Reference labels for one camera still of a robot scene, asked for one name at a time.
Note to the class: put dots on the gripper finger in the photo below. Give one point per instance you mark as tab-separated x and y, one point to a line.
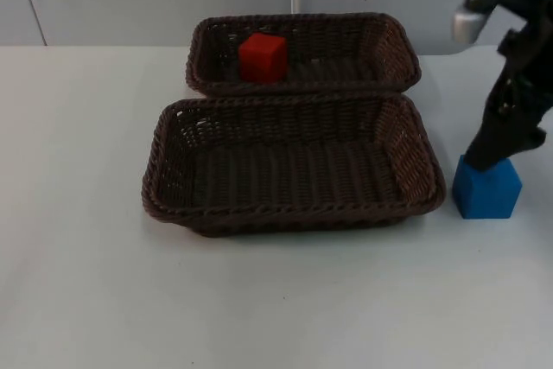
497	135
535	140

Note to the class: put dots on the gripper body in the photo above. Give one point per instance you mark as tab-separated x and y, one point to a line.
533	49

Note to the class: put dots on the blue cube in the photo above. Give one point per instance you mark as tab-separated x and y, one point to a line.
488	196

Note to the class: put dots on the dark brown wicker basket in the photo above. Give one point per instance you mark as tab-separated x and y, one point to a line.
345	67
281	179

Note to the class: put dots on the red cube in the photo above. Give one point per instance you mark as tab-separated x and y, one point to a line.
261	60

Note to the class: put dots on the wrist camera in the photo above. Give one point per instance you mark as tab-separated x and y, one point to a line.
468	23

